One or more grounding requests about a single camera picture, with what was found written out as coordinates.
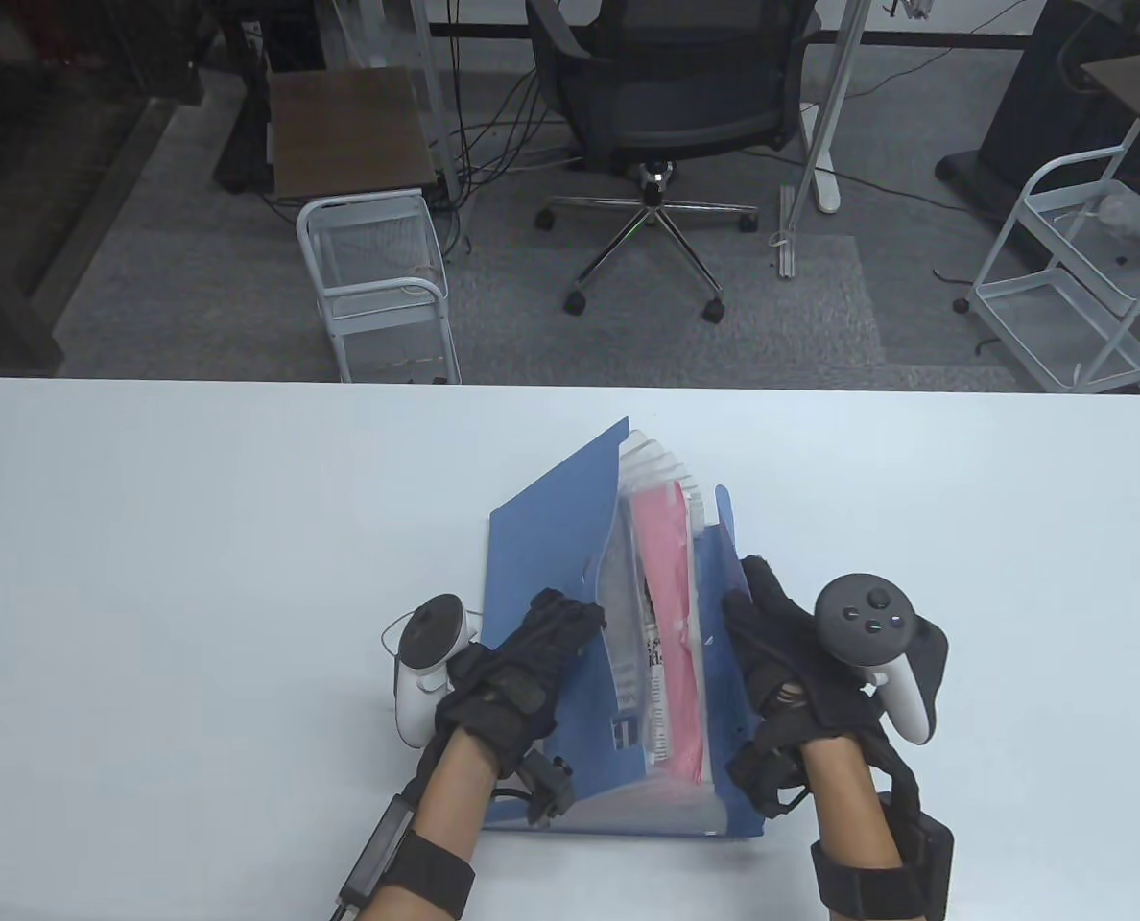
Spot person's right hand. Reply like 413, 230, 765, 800
721, 555, 890, 818

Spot person's left hand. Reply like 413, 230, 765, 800
434, 588, 607, 780

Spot newspaper with blue banner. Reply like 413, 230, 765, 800
613, 537, 675, 770

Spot blue accordion folder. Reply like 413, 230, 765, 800
484, 415, 768, 840

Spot pink paper material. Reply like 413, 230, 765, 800
630, 484, 707, 783

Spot person's left forearm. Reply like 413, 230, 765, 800
354, 734, 499, 921

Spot person's right forearm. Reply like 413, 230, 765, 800
800, 737, 902, 921

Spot white black handheld controller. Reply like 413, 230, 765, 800
813, 574, 950, 746
383, 595, 485, 747

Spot black wrist battery pack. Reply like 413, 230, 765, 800
877, 791, 955, 921
335, 796, 419, 908

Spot aluminium bar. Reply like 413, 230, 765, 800
776, 185, 799, 279

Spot clear plastic bag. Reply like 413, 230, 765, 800
1093, 182, 1140, 243

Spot white desk leg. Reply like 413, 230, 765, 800
786, 0, 868, 214

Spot brown wooden side table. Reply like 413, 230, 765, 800
270, 67, 437, 202

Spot black mesh office chair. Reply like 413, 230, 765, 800
525, 0, 820, 322

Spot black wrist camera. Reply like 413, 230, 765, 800
493, 751, 576, 826

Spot black forearm strap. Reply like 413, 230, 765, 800
376, 830, 477, 919
810, 839, 928, 921

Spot white wire cart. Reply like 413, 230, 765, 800
954, 120, 1140, 394
296, 189, 463, 385

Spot black floor cables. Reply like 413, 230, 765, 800
431, 53, 585, 260

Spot black pedestal desk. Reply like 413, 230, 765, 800
935, 0, 1140, 226

